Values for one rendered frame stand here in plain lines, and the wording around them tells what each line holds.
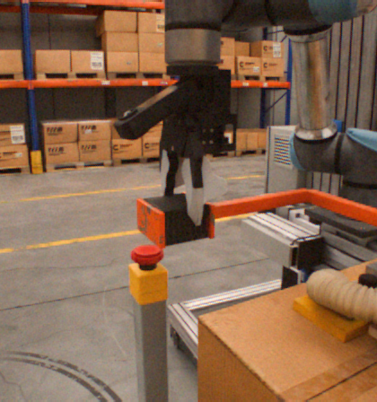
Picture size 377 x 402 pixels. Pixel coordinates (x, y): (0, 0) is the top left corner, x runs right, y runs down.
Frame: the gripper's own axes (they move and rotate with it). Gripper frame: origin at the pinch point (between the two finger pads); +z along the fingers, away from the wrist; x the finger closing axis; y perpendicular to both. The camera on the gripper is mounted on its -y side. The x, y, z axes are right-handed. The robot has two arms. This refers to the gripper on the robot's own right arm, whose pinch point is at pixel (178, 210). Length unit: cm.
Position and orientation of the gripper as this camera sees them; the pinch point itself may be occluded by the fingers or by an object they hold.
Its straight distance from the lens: 57.0
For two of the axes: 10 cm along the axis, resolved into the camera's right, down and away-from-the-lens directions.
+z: 0.0, 9.6, 2.8
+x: -4.6, -2.5, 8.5
